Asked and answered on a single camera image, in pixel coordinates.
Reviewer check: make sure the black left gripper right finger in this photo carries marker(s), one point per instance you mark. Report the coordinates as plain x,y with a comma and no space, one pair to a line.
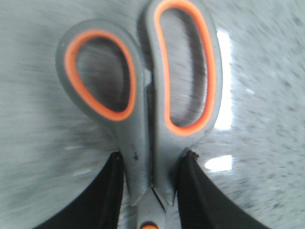
202,205

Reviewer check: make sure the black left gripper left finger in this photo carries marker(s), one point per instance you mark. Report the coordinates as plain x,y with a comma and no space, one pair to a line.
98,206

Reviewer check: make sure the grey orange scissors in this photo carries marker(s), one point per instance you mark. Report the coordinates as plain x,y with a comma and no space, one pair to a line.
150,144

